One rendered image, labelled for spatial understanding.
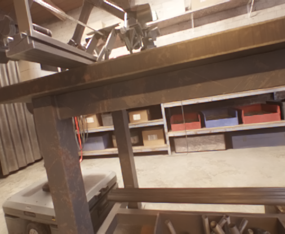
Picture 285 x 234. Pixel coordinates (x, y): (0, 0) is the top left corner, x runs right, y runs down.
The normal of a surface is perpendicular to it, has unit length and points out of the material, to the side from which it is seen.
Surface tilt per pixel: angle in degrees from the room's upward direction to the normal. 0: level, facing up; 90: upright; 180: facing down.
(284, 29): 90
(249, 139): 90
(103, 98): 90
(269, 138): 90
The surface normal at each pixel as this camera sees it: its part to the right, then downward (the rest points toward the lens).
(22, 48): -0.27, 0.11
